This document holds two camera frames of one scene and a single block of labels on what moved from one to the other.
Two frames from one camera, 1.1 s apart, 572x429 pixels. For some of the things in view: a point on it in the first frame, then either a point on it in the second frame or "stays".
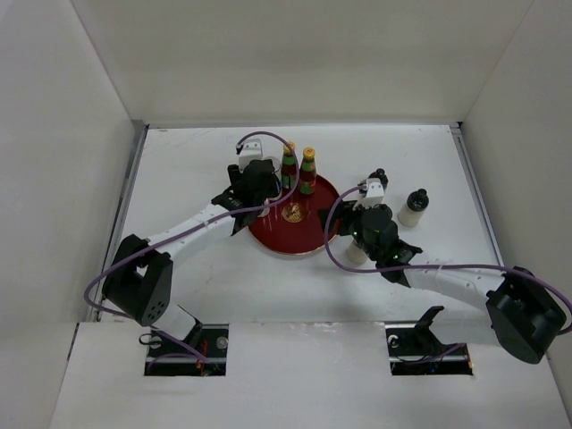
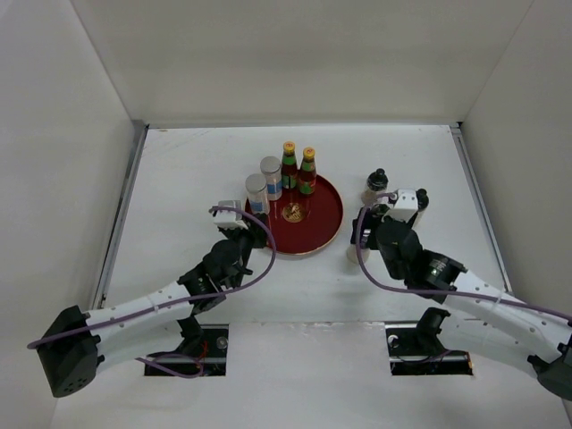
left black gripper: x=236 y=175 -> x=256 y=231
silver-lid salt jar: x=278 y=170 stays
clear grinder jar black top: x=382 y=213 stays
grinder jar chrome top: x=356 y=256 stays
